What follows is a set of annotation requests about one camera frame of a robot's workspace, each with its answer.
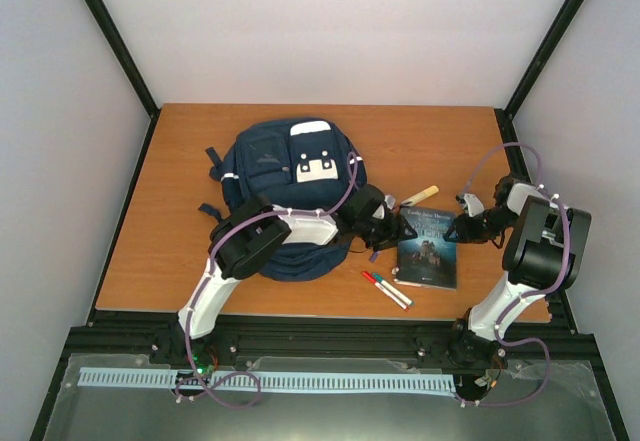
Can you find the light blue slotted cable duct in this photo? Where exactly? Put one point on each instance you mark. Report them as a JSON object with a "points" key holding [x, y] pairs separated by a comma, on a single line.
{"points": [[272, 382]]}

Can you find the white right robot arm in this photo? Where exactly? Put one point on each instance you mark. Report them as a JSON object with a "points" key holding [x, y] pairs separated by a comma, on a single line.
{"points": [[543, 243]]}

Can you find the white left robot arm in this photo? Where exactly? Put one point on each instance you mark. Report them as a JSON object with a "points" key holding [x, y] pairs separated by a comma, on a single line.
{"points": [[288, 245]]}

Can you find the green cap whiteboard marker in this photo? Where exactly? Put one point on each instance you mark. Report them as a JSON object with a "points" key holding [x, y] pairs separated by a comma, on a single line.
{"points": [[405, 299]]}

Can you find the red cap whiteboard marker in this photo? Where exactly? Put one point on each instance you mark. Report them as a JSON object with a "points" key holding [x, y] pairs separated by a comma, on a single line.
{"points": [[369, 277]]}

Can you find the dark blue Wuthering Heights book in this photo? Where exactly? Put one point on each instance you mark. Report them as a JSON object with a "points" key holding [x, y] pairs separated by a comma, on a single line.
{"points": [[427, 260]]}

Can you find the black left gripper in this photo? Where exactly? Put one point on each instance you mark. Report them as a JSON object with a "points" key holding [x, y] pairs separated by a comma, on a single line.
{"points": [[395, 231]]}

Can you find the yellow highlighter pen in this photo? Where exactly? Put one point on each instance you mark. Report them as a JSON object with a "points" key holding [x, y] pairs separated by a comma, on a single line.
{"points": [[420, 196]]}

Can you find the navy blue backpack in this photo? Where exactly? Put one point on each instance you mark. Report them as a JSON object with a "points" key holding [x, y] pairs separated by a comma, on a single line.
{"points": [[299, 163]]}

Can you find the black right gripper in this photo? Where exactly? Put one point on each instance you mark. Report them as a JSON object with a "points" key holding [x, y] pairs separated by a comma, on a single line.
{"points": [[465, 232]]}

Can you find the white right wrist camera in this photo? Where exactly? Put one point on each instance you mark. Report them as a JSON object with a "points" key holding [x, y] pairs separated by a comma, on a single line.
{"points": [[470, 204]]}

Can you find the black aluminium frame rail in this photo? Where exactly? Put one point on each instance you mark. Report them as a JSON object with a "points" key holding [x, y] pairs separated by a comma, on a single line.
{"points": [[239, 339]]}

